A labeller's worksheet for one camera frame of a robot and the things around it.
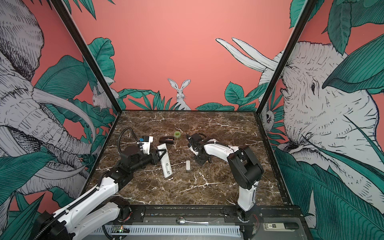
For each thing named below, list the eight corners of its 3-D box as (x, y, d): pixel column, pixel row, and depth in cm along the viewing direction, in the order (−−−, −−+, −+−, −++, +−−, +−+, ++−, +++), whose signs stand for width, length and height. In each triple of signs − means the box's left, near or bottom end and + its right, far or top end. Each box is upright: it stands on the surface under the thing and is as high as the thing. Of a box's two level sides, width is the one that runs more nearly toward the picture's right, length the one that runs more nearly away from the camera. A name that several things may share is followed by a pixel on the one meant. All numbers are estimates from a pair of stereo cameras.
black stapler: (159, 144, 103) (158, 142, 101) (160, 138, 106) (159, 136, 105) (174, 144, 103) (173, 142, 101) (174, 138, 107) (174, 136, 105)
